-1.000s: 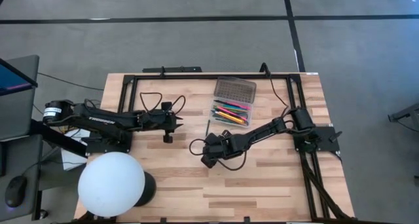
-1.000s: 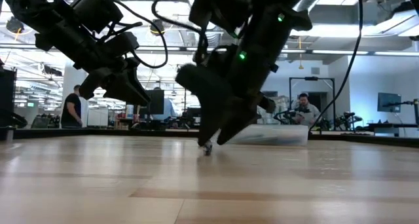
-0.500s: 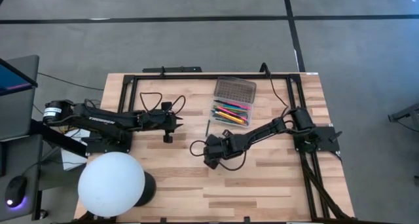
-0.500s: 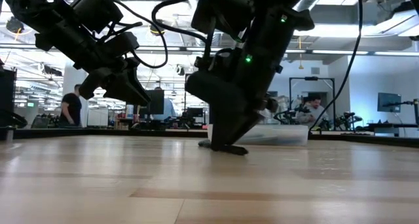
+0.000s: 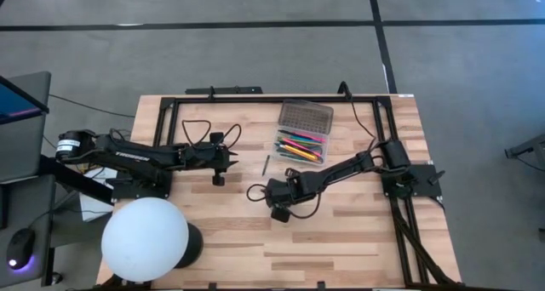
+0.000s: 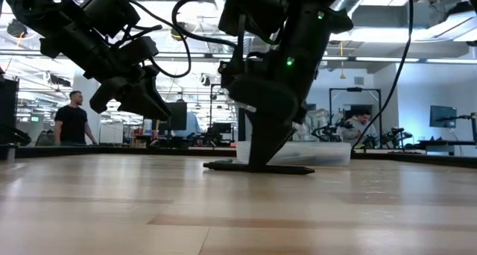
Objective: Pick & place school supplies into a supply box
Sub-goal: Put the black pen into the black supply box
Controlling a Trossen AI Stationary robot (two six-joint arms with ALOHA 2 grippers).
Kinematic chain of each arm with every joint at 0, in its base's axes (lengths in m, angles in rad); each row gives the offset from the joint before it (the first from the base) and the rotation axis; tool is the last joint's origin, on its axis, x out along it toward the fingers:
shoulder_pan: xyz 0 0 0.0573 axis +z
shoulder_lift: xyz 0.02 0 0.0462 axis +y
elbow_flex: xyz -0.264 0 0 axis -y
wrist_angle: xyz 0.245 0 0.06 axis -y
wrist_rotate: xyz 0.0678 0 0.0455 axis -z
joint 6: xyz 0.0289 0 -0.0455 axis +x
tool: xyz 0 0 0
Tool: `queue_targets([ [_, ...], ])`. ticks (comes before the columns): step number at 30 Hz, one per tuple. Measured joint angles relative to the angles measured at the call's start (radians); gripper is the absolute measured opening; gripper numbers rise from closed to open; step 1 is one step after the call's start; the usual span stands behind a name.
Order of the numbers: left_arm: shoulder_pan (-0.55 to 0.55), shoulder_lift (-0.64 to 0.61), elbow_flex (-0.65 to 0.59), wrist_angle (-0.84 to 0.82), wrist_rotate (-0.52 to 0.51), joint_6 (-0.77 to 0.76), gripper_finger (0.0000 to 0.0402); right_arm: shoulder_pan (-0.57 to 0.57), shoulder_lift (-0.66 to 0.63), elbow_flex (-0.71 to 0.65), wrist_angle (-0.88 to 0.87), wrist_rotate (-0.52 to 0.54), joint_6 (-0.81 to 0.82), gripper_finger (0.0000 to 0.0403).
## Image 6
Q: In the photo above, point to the black aluminium table frame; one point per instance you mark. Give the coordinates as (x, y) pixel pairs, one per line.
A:
(112, 151)

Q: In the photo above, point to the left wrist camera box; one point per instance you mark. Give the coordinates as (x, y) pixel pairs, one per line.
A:
(139, 51)

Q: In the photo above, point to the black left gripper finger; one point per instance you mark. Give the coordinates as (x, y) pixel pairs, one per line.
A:
(106, 92)
(145, 98)

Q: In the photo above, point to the black panel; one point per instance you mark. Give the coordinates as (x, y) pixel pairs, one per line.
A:
(8, 106)

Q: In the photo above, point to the black frame robot rig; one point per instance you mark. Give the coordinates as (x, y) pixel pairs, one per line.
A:
(354, 89)

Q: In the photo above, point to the black ceiling fixture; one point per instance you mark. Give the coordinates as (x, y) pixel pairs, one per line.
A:
(16, 27)

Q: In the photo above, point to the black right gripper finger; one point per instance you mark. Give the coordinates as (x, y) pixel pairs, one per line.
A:
(262, 143)
(288, 135)

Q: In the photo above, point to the linear ceiling light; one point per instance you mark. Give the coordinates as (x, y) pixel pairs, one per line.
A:
(387, 59)
(335, 58)
(451, 61)

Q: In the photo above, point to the white column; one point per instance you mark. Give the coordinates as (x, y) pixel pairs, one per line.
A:
(87, 128)

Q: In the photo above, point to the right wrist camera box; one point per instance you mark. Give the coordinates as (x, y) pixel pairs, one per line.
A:
(229, 74)

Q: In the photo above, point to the long black pen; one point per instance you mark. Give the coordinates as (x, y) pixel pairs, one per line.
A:
(298, 169)

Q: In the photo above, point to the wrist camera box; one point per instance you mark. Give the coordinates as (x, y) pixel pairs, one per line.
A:
(229, 74)
(139, 51)

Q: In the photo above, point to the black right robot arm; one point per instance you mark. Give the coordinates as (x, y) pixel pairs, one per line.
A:
(309, 35)

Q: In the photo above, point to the person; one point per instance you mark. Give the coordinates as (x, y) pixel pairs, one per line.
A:
(357, 130)
(193, 125)
(72, 121)

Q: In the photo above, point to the black desk monitor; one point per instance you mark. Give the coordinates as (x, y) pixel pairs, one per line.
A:
(177, 115)

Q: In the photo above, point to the small black monitor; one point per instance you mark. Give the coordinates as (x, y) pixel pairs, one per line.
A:
(222, 128)

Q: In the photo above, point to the white cabinet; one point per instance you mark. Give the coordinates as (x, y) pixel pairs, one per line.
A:
(111, 133)

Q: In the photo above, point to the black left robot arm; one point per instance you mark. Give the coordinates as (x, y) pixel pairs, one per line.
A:
(56, 27)

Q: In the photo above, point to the grey metal post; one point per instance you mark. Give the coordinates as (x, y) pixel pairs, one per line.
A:
(11, 152)

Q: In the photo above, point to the clear plastic supply box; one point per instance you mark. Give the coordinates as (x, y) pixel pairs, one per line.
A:
(324, 154)

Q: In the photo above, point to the wall-mounted monitor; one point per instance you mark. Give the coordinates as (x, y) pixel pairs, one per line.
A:
(443, 117)

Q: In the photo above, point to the background desk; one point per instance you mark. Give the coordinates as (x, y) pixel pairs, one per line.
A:
(447, 145)

